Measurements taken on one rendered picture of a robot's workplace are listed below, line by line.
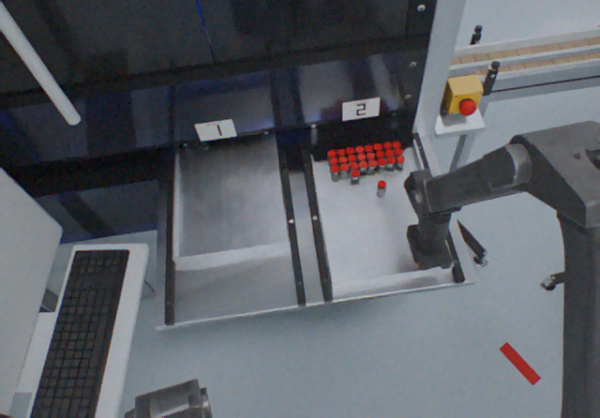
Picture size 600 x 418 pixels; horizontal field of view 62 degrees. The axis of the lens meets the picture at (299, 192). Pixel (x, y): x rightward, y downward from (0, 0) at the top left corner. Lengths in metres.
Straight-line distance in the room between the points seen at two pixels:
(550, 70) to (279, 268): 0.87
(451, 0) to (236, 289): 0.73
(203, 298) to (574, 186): 0.84
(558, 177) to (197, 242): 0.87
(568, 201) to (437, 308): 1.60
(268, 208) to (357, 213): 0.21
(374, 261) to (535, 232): 1.26
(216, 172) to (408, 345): 1.06
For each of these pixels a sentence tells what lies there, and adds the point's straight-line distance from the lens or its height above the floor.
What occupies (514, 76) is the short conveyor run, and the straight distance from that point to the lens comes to 1.44.
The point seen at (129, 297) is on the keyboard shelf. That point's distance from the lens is 1.28.
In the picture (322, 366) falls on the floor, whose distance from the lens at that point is 1.96.
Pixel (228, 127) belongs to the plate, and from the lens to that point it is 1.18.
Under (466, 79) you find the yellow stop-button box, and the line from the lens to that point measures 1.26.
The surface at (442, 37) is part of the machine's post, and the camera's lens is 1.09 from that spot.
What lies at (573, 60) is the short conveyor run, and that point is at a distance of 1.53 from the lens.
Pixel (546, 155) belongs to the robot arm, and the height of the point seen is 1.53.
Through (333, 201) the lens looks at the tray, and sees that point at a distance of 1.20.
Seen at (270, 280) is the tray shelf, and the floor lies 0.88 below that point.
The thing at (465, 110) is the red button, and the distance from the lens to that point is 1.23.
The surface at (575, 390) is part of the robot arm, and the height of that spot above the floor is 1.36.
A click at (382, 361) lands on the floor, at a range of 1.97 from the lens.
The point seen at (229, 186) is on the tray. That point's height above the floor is 0.88.
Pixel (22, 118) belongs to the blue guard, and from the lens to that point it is 1.21.
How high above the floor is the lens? 1.91
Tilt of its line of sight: 58 degrees down
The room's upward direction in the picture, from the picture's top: 8 degrees counter-clockwise
